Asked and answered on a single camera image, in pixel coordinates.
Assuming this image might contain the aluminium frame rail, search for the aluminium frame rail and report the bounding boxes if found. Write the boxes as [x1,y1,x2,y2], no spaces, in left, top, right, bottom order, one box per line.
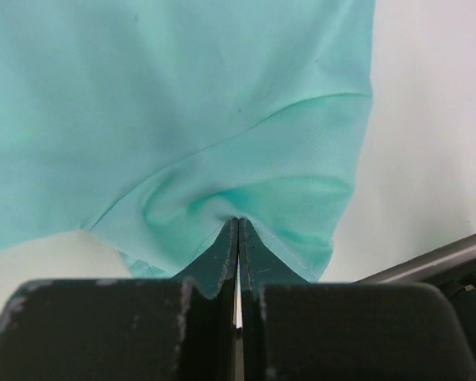
[360,233,476,283]

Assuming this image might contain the teal t-shirt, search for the teal t-shirt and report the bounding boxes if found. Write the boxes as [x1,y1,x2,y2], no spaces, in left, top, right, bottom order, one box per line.
[0,1,374,281]

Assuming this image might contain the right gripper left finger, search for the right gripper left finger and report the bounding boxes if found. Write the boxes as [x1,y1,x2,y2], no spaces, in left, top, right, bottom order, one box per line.
[0,218,238,380]

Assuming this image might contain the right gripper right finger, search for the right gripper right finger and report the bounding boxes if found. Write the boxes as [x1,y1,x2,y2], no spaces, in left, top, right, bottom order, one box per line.
[238,219,476,380]

